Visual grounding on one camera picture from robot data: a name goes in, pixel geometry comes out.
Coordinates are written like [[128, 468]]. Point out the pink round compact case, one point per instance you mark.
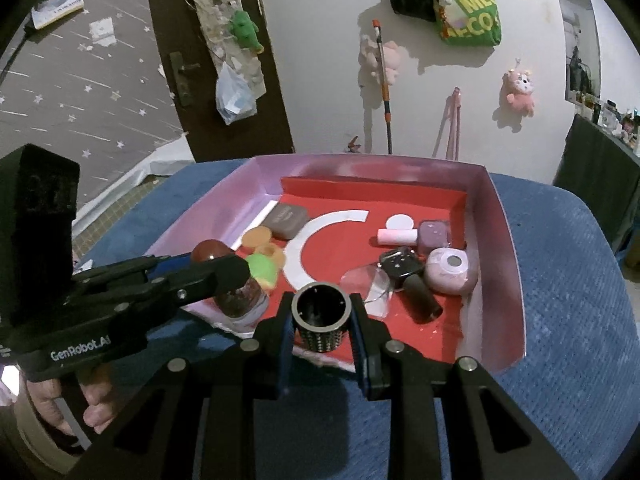
[[450, 272]]

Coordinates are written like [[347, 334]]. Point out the white wall switch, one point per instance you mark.
[[102, 29]]

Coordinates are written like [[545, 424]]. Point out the pink plush bear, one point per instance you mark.
[[520, 92]]

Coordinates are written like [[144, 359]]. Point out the beige round object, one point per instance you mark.
[[40, 445]]

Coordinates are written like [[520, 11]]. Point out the pink nail polish bottle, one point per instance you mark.
[[432, 235]]

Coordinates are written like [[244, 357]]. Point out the row of small bottles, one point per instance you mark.
[[625, 125]]

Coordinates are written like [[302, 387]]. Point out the black star nail polish bottle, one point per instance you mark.
[[400, 262]]

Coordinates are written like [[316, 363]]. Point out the grey-brown pebble-shaped case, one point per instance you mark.
[[285, 220]]

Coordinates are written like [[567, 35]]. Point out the clear glass cup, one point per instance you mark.
[[365, 282]]

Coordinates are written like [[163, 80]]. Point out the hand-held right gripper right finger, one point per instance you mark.
[[362, 355]]

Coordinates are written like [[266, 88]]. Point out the green yellow flower toy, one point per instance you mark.
[[262, 267]]

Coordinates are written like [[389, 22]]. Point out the orange round soap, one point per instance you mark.
[[257, 236]]

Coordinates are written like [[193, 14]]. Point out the studded metal cylinder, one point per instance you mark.
[[320, 332]]

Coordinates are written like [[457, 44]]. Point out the green tote bag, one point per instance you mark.
[[475, 20]]

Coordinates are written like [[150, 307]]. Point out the green plush dinosaur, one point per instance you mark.
[[242, 27]]

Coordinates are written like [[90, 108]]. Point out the blue knitted blanket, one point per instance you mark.
[[565, 335]]

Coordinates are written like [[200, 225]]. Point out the table with dark cloth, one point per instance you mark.
[[590, 170]]

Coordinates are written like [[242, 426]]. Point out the cream hanging organizer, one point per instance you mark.
[[210, 10]]

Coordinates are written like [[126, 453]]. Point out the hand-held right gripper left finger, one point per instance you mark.
[[285, 345]]

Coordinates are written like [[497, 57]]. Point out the clear plastic bag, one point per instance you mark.
[[232, 97]]

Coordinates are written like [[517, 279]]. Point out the white plastic sheet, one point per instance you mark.
[[140, 170]]

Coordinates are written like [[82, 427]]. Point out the white booklet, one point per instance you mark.
[[57, 5]]

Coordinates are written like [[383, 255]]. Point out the person's left hand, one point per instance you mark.
[[100, 412]]

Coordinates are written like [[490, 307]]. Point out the perfume bottle with red ball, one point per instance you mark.
[[210, 250]]

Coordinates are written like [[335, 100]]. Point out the dark wooden door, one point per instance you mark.
[[270, 130]]

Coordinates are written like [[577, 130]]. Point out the pale pink plush toy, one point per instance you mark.
[[392, 57]]

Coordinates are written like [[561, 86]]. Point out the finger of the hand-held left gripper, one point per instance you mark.
[[170, 264], [220, 272]]

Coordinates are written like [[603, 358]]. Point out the pink cardboard box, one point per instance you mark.
[[492, 240]]

